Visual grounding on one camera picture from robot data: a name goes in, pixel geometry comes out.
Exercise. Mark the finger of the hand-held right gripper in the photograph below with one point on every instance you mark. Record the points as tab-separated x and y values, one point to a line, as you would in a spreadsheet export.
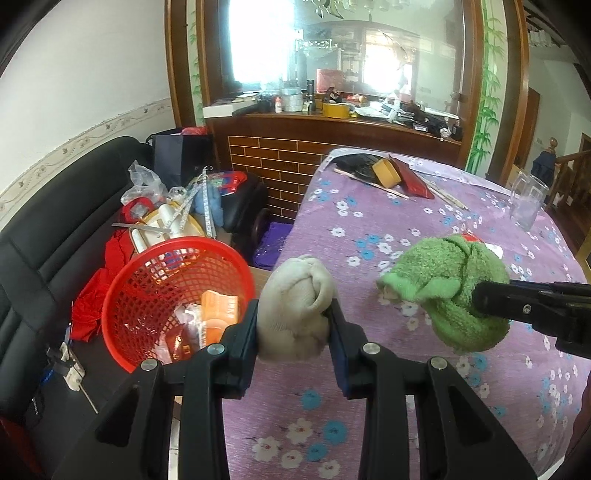
512	300

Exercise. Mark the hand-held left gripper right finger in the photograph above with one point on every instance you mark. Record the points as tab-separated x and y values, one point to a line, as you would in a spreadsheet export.
344	360

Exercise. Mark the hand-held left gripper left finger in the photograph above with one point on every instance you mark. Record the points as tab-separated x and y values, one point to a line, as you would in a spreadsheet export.
242	350

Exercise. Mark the orange box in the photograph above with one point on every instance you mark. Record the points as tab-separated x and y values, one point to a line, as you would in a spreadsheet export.
217	314

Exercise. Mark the beige sock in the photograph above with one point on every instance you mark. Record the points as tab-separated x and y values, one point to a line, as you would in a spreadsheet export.
295	300

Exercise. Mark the green fluffy cloth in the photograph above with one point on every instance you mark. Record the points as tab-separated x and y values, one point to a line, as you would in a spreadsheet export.
438	277

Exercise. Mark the red mesh basket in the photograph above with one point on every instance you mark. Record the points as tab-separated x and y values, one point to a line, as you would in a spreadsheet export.
134	286

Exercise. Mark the person's right forearm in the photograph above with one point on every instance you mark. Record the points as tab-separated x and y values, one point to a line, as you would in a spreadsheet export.
582	424

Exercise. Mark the red white crumpled packet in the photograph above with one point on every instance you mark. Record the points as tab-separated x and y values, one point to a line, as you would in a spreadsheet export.
494	250

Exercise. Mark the clear glass pitcher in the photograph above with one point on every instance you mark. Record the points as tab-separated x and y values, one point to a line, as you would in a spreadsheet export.
526	207

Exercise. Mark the purple bag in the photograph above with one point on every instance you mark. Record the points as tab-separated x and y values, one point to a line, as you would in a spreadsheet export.
272	244

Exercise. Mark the wooden chopsticks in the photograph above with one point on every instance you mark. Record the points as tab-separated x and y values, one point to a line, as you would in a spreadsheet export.
364	181
443	194

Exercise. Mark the wooden stair railing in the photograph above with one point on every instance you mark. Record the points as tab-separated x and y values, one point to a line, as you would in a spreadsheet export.
570	184

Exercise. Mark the yellow round tub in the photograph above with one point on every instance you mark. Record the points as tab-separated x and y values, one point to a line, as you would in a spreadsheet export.
191	226

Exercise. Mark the blue cloth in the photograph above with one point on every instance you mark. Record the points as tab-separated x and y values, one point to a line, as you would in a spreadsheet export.
214	203

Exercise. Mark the purple floral tablecloth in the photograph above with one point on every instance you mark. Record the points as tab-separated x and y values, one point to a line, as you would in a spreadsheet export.
332	207

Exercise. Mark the red cloth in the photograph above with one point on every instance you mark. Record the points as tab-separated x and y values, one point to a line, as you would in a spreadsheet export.
99	295

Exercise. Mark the red blue printed bag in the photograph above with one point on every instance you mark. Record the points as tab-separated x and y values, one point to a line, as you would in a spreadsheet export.
228	181

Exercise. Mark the white power strip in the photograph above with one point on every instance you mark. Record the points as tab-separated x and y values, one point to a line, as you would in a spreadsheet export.
69	369

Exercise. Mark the red tape case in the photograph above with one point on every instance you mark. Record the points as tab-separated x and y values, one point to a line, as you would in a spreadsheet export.
134	205

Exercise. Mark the dark flat item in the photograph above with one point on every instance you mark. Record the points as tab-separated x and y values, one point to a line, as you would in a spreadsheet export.
355	164

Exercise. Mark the clear plastic bag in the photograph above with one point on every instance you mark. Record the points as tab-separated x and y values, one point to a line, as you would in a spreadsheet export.
143	180

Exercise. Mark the black shopping bag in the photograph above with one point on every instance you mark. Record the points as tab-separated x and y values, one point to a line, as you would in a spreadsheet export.
180	157

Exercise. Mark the black leather sofa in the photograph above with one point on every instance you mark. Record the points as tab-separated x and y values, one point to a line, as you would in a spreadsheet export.
37	258

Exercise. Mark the white flat box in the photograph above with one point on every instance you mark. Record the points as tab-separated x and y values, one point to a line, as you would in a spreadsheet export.
221	110

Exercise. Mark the yellow tape box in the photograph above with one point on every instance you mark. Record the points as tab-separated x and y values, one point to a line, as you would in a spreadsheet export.
337	110

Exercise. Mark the silver tin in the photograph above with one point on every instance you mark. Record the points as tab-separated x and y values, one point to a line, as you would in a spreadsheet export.
292	99

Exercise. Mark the wood framed mirror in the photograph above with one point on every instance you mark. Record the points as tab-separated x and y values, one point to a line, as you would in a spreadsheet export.
323	46

